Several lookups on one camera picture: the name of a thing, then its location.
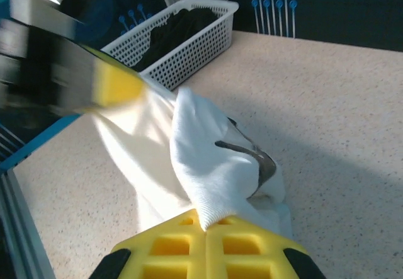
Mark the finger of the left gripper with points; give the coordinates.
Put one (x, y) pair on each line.
(116, 83)

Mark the white perforated plastic basket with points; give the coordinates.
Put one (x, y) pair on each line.
(195, 58)

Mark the white t-shirt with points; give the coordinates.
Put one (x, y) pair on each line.
(201, 153)

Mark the wide aluminium mounting rail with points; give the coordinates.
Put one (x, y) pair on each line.
(19, 228)

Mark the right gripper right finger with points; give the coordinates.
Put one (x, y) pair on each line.
(252, 253)

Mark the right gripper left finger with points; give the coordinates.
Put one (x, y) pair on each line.
(170, 253)

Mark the black folded clothes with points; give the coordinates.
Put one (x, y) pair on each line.
(182, 24)

